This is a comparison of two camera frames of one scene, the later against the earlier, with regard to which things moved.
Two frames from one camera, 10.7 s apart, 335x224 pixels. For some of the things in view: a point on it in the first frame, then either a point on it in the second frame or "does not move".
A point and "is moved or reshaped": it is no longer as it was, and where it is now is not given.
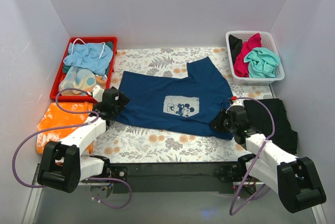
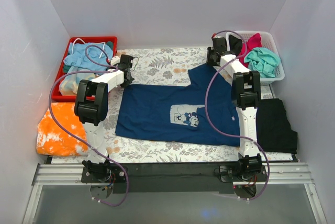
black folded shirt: (259, 118) does not move
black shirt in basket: (235, 45) does not move
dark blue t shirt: (183, 105) is moved or reshaped
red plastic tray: (78, 98) does not move
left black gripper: (122, 100) -> (128, 76)
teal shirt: (263, 63) does not move
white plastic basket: (268, 41) does not move
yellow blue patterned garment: (82, 79) does not move
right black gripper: (218, 121) -> (212, 58)
